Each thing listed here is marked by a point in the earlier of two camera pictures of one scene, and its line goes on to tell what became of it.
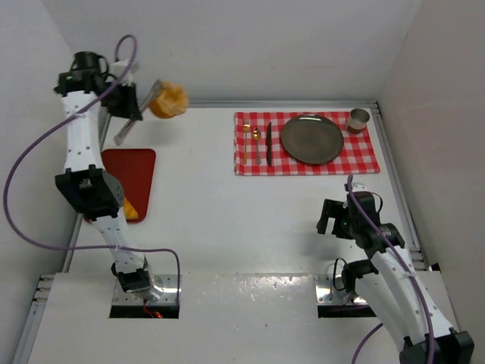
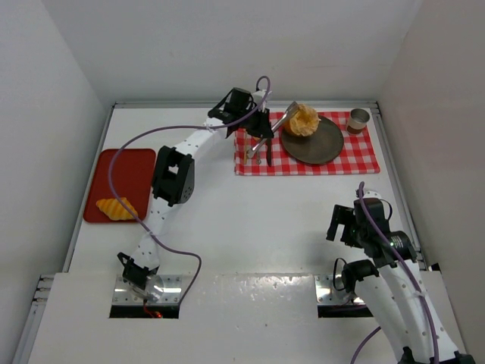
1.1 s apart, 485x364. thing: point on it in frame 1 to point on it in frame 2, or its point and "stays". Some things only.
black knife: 268,145 stays
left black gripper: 126,103 to 258,127
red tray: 135,168 stays
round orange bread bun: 170,100 to 303,122
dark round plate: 311,139 stays
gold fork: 246,124 stays
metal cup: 358,120 stays
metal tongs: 121,134 to 289,111
